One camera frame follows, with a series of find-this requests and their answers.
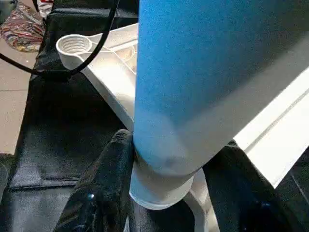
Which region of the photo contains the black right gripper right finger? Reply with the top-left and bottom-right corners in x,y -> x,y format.
202,140 -> 309,232

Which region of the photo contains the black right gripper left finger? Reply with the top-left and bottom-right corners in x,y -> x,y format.
52,129 -> 136,232

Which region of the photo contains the white plastic table top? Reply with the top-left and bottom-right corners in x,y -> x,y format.
55,21 -> 309,232

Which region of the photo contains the white plastic table leg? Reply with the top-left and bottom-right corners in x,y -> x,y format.
128,0 -> 309,211

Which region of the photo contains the black table mat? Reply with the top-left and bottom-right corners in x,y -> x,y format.
0,7 -> 309,232

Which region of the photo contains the patterned fabric bag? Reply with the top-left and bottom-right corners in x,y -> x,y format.
0,1 -> 47,53

